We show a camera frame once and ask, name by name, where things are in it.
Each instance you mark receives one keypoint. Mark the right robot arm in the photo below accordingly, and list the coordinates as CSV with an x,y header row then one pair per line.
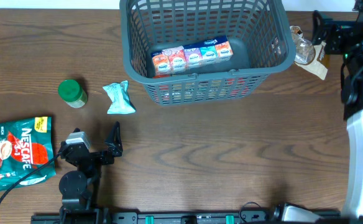
x,y
352,98

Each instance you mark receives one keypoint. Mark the light green snack packet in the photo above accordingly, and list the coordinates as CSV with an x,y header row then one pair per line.
x,y
120,101

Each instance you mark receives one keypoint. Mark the beige brown snack bag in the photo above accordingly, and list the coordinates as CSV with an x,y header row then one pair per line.
x,y
309,57

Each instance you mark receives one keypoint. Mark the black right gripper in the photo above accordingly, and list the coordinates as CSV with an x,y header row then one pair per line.
x,y
330,37

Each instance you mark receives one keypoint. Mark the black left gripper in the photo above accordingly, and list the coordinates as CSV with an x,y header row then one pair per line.
x,y
114,145

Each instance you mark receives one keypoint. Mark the green lid jar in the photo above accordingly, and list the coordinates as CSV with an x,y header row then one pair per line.
x,y
71,92

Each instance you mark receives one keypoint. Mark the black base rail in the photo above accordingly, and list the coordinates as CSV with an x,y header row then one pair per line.
x,y
246,216

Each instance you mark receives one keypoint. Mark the grey plastic basket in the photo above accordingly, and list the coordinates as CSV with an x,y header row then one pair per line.
x,y
258,32

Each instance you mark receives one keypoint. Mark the green Nescafe coffee bag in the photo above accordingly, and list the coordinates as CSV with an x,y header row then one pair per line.
x,y
25,146

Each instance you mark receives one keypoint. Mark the orange tissue multipack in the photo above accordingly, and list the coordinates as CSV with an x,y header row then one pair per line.
x,y
176,60

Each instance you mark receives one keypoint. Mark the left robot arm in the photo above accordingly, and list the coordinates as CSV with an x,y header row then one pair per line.
x,y
79,188

